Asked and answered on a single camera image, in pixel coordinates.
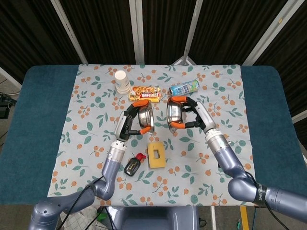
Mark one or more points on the metal bowl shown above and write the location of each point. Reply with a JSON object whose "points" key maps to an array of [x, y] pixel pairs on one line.
{"points": [[175, 112], [145, 117]]}

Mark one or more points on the floral tablecloth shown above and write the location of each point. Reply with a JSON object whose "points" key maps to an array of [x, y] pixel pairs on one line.
{"points": [[192, 167]]}

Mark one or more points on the white checked bag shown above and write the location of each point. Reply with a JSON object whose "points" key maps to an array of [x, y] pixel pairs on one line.
{"points": [[81, 219]]}

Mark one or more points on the yellow orange snack box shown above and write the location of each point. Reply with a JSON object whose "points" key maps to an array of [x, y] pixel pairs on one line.
{"points": [[145, 94]]}

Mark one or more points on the grey robot torso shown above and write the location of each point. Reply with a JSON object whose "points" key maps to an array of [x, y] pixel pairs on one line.
{"points": [[156, 218]]}

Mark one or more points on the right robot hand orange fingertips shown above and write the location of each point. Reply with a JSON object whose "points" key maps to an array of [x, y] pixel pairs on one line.
{"points": [[205, 117]]}

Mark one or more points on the yellow sponge with hole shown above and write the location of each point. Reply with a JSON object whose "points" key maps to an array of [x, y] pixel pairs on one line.
{"points": [[152, 163]]}

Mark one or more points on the white paper cup stack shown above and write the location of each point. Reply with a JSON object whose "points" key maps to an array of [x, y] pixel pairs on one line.
{"points": [[121, 83]]}

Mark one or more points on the black ink bottle red cap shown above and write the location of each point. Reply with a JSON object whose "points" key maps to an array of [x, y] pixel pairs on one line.
{"points": [[131, 167]]}

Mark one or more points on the dark folding screen white frame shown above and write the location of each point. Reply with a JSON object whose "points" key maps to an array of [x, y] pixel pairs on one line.
{"points": [[103, 28]]}

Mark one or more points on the black power strip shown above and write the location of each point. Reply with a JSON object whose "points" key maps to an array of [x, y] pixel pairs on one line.
{"points": [[3, 111]]}

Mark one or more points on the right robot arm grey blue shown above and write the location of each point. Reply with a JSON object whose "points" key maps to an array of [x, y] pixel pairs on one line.
{"points": [[225, 158]]}

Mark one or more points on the blue drink can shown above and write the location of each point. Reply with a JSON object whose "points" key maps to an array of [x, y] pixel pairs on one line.
{"points": [[184, 88]]}

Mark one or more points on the teal table cover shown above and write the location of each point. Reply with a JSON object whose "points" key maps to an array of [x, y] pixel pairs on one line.
{"points": [[36, 95]]}

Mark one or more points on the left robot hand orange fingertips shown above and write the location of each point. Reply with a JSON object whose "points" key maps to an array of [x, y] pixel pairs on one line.
{"points": [[121, 127]]}

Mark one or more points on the small green object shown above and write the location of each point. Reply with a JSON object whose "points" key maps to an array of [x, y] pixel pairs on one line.
{"points": [[102, 216]]}

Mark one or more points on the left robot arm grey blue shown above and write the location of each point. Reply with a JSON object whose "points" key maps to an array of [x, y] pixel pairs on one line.
{"points": [[110, 167]]}

